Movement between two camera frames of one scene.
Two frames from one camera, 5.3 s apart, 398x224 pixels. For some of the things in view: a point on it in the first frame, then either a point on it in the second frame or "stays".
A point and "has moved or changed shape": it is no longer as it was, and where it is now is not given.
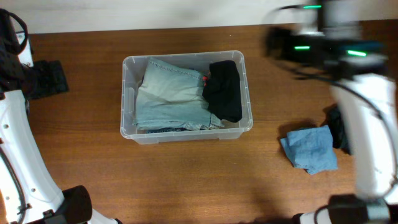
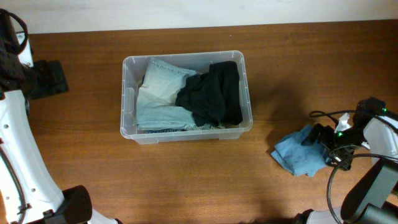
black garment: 222,91 stays
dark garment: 333,119 has moved or changed shape
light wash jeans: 168,96 stays
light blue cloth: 311,149 has moved or changed shape
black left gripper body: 42,83 stays
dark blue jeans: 166,130 stays
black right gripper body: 296,48 -> 328,139
